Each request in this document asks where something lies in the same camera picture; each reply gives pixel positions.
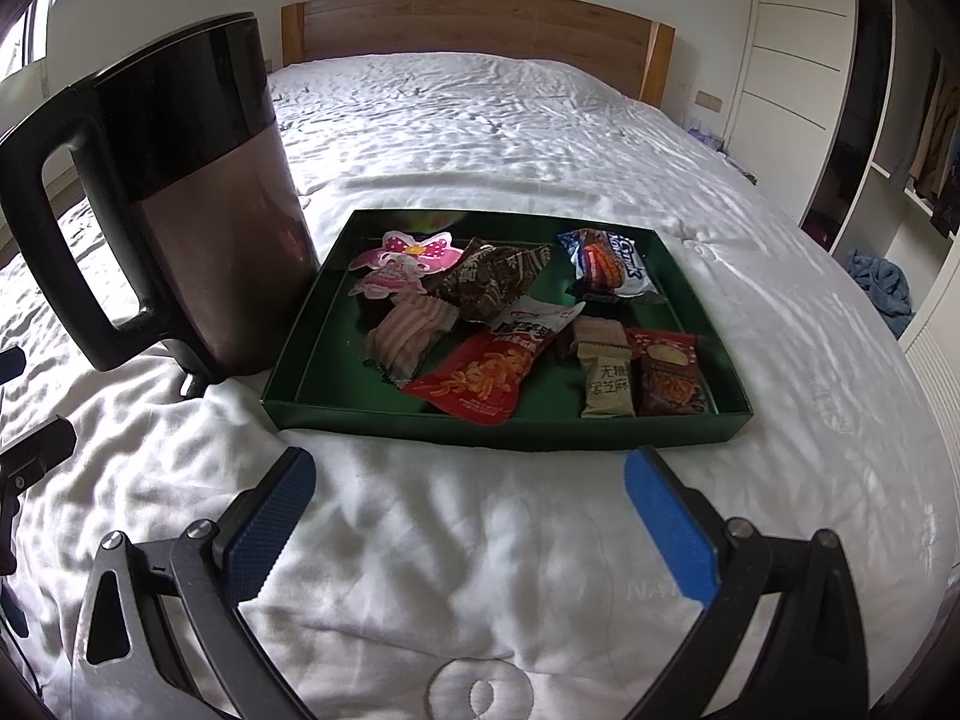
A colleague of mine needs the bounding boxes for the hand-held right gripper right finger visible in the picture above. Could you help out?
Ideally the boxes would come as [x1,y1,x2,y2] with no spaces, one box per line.
[625,446,871,720]

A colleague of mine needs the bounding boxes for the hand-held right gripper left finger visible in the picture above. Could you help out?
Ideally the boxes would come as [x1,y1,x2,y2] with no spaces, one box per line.
[71,446,316,720]

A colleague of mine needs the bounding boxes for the red noodle snack packet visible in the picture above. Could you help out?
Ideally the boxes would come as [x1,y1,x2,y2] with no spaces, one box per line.
[626,328,710,417]

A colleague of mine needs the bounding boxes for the olive green snack packet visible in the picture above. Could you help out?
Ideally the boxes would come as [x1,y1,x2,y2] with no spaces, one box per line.
[579,341,637,419]

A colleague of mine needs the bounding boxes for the dark green tray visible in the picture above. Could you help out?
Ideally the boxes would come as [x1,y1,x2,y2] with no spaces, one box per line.
[260,208,753,453]

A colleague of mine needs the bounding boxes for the pink striped snack packet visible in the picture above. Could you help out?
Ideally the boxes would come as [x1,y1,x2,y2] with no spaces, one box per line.
[365,292,458,383]

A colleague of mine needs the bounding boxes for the red chips packet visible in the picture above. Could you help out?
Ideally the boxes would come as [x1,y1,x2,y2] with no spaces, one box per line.
[403,298,586,425]

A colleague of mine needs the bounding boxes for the silver blue snack packet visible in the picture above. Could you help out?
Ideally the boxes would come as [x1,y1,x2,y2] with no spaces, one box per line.
[556,229,665,301]

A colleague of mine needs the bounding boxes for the pink cartoon snack packet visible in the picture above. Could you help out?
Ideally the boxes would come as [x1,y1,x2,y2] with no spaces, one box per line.
[349,229,460,301]

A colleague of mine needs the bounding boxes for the brown chocolate snack packet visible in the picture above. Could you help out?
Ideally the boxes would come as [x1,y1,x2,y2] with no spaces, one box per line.
[427,238,556,322]

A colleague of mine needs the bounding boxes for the black and copper electric kettle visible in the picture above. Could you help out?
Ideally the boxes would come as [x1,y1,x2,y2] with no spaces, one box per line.
[0,13,317,397]

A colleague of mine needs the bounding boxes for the blue cloth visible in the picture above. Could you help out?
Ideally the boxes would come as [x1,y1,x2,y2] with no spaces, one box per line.
[846,255,914,316]

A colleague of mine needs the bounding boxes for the window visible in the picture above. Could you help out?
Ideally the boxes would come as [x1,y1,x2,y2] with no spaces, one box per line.
[0,0,83,91]

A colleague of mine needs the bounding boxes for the purple bedside item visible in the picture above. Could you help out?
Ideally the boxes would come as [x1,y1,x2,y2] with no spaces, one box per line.
[690,116,758,181]

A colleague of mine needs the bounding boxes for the white bed quilt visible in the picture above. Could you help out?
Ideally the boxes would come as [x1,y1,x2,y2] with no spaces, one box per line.
[0,52,960,720]

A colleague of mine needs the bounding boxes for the open closet shelves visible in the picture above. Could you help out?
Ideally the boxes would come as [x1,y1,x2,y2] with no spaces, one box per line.
[799,0,960,346]

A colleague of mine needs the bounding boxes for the white wardrobe door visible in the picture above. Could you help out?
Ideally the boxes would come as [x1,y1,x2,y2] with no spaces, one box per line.
[731,0,860,188]

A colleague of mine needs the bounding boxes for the wooden headboard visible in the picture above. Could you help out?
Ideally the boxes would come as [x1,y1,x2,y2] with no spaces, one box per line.
[281,0,676,106]

